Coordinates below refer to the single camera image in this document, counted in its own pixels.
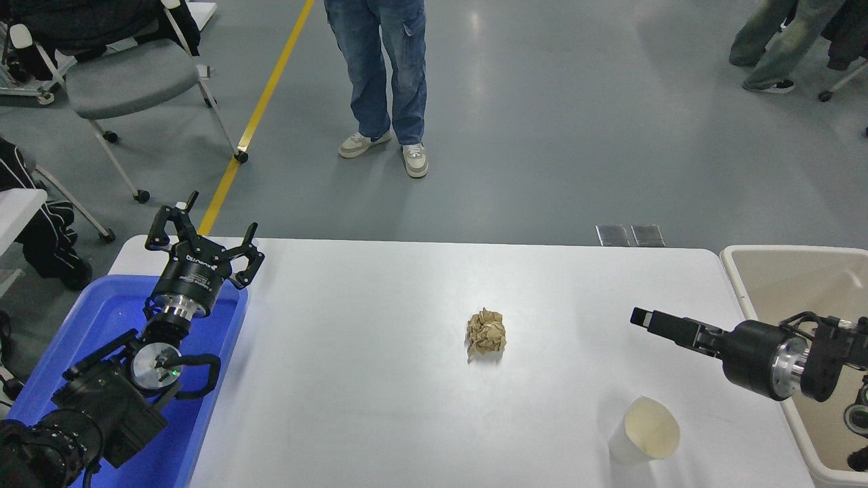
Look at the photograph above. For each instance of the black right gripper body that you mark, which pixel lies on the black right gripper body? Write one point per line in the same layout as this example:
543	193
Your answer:
749	356

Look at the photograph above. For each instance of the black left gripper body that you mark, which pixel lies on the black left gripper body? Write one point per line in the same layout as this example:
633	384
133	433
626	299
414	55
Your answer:
193	274

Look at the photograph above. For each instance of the white paper cup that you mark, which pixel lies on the white paper cup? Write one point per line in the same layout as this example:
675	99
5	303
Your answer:
647	430

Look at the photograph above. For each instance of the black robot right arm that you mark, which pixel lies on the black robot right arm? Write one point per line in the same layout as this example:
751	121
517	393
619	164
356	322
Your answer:
824	359

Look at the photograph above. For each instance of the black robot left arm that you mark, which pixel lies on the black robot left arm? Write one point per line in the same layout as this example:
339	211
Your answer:
102	407

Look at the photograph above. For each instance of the large pale plastic bin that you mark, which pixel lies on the large pale plastic bin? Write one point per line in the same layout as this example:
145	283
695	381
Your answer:
773	285

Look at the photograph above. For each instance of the grey chair leg with caster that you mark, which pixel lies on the grey chair leg with caster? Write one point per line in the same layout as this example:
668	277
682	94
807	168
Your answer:
78	210

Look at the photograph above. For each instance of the metal floor plate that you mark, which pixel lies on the metal floor plate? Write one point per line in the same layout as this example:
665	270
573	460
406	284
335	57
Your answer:
612	235
647	235

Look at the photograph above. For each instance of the blue plastic tray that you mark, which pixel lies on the blue plastic tray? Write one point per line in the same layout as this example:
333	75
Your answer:
95	318

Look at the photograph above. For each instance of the person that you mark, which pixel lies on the person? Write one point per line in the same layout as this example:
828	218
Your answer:
380	68
780	41
51	237

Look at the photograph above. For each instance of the small white table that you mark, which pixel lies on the small white table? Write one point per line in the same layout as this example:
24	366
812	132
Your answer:
17	210

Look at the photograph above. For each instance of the grey wheeled chair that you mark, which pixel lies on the grey wheeled chair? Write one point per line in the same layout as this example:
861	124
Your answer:
129	81

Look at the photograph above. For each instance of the crumpled tan paper ball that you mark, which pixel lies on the crumpled tan paper ball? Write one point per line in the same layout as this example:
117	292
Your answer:
486	332

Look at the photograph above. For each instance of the black jacket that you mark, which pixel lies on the black jacket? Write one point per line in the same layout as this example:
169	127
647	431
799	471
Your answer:
74	20

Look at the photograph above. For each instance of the white chair leg with caster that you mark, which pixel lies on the white chair leg with caster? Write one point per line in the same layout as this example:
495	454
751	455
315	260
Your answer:
841	81

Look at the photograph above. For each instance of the black garment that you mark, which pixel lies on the black garment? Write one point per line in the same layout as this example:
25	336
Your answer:
847	30

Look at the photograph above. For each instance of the white wheeled frame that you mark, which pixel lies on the white wheeled frame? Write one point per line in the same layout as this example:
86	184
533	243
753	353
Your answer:
30	74

